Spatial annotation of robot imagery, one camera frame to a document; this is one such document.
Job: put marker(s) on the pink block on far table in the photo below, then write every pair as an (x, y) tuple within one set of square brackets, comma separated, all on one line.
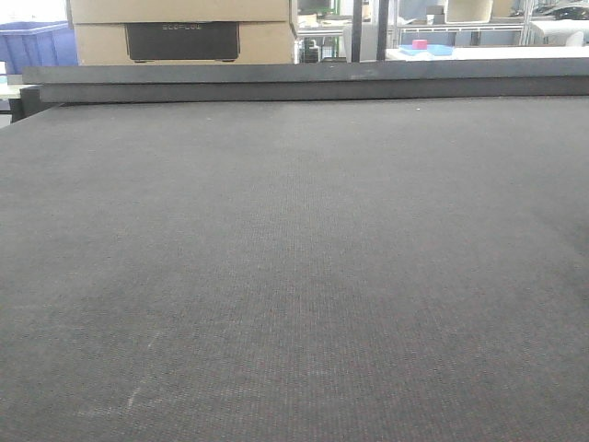
[(419, 44)]

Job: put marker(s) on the blue plastic bin on table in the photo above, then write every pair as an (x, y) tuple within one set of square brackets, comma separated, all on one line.
[(33, 43)]

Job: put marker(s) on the white far table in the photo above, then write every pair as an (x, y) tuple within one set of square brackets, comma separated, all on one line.
[(437, 52)]

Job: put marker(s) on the black vertical pole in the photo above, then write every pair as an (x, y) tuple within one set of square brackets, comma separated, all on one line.
[(357, 28)]

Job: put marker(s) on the black slanted pole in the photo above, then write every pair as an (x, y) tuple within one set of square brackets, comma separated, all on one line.
[(382, 29)]

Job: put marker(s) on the beige open box on shelf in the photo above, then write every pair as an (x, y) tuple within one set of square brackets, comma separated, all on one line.
[(468, 11)]

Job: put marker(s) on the large cardboard box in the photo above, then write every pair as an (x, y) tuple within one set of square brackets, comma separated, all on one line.
[(184, 32)]

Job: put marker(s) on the black conveyor side rail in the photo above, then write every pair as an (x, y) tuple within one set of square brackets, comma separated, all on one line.
[(454, 79)]

